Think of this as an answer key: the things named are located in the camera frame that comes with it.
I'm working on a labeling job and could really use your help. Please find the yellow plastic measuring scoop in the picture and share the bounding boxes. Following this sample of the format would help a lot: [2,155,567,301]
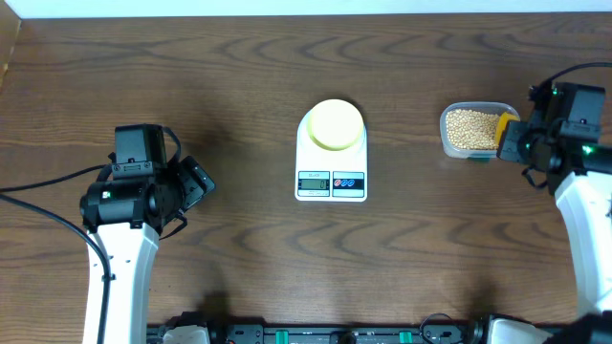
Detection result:
[494,112,520,146]

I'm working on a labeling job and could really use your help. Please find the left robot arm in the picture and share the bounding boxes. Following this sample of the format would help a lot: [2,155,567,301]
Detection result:
[79,124,215,343]

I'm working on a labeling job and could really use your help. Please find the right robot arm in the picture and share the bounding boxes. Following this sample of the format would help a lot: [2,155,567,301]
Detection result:
[496,81,611,315]

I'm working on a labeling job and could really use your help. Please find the white digital kitchen scale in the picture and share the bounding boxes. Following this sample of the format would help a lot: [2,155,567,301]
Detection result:
[295,113,368,203]

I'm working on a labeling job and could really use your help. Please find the pale yellow plastic bowl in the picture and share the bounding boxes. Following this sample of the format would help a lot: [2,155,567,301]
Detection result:
[306,99,364,151]

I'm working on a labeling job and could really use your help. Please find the clear plastic container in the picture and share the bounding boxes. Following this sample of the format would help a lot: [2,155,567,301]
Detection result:
[440,101,520,160]

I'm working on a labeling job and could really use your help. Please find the soybeans in container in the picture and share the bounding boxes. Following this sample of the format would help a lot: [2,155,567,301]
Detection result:
[445,109,499,150]

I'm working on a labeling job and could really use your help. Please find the right black cable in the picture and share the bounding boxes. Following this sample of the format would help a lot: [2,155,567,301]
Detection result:
[528,61,612,99]

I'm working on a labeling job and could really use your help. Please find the black cable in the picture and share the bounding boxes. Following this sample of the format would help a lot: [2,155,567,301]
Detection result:
[528,61,612,99]
[0,164,119,344]

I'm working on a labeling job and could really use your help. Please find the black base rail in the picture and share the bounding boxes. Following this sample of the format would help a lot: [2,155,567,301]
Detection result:
[145,312,499,344]

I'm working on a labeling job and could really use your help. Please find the left black cable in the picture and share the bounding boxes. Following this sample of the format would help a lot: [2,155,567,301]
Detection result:
[0,164,119,344]

